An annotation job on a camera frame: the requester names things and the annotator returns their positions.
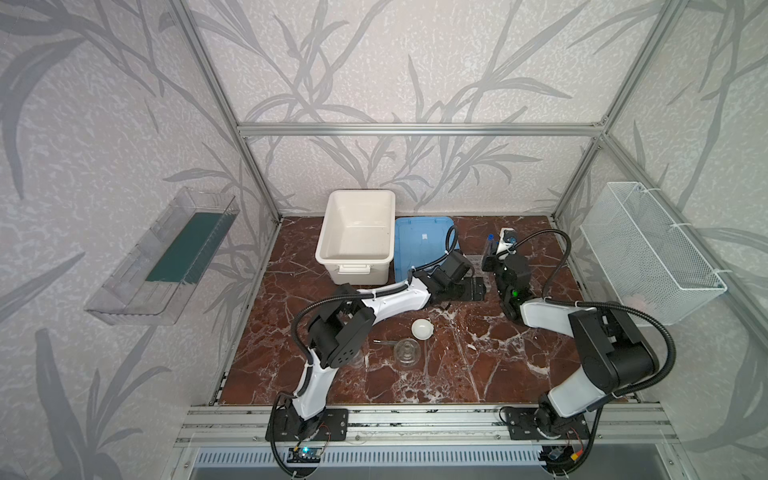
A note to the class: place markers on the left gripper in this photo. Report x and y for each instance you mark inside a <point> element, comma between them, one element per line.
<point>466,288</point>

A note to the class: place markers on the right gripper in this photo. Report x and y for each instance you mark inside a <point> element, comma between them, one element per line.
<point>494,263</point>

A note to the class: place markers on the blue capped test tube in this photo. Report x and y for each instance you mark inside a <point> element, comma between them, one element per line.
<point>491,246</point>

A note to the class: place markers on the clear test tube rack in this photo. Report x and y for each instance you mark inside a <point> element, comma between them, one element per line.
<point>477,272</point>

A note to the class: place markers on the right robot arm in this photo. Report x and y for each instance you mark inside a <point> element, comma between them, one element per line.
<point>621,350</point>

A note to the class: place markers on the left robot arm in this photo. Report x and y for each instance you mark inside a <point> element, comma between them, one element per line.
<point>331,331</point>

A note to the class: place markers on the white ceramic dish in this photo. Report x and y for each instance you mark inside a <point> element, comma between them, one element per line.
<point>422,329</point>

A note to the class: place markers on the blue plastic bin lid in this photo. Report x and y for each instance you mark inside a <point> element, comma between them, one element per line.
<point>418,241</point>

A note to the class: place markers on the clear glass flask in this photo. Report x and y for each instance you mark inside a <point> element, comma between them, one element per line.
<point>407,352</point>

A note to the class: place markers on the pink object in basket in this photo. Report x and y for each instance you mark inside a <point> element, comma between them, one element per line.
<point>637,302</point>

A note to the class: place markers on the white plastic storage bin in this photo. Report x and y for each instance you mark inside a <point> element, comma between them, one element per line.
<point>356,243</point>

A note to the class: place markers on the green circuit board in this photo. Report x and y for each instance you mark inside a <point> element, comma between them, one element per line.
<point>305,455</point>

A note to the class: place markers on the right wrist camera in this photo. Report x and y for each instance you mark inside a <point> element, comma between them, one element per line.
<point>508,239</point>

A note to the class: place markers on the white wire mesh basket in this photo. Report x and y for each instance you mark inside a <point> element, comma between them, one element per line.
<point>641,249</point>

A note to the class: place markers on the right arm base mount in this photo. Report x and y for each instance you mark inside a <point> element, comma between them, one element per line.
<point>534,423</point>

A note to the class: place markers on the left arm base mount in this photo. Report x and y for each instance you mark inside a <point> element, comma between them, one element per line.
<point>286,425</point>

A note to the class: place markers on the clear acrylic wall shelf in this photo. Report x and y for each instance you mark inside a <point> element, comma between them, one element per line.
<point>153,284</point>

